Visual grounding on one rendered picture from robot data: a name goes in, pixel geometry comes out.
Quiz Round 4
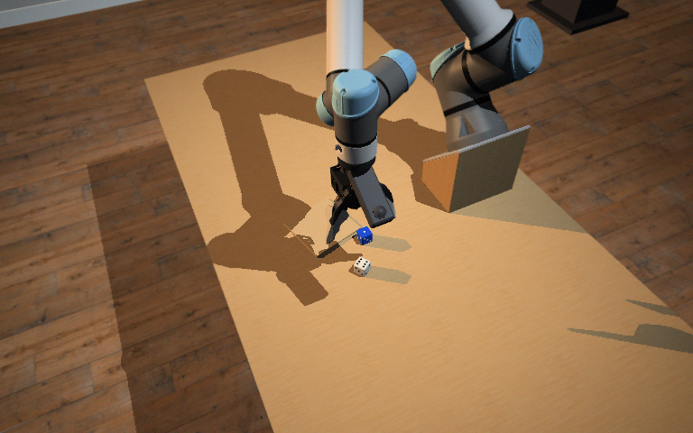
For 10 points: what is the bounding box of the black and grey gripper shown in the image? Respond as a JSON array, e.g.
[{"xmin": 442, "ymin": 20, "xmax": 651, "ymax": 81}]
[{"xmin": 325, "ymin": 156, "xmax": 396, "ymax": 244}]

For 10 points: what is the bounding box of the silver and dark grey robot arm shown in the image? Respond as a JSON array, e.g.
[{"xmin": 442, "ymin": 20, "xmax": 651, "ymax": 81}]
[{"xmin": 316, "ymin": 0, "xmax": 543, "ymax": 228}]

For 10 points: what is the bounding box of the white die with black pips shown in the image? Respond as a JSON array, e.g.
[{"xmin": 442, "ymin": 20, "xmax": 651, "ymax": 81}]
[{"xmin": 354, "ymin": 257, "xmax": 371, "ymax": 277}]

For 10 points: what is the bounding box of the dark blue die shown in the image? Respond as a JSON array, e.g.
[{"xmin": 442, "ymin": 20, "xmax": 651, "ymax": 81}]
[{"xmin": 356, "ymin": 226, "xmax": 373, "ymax": 245}]

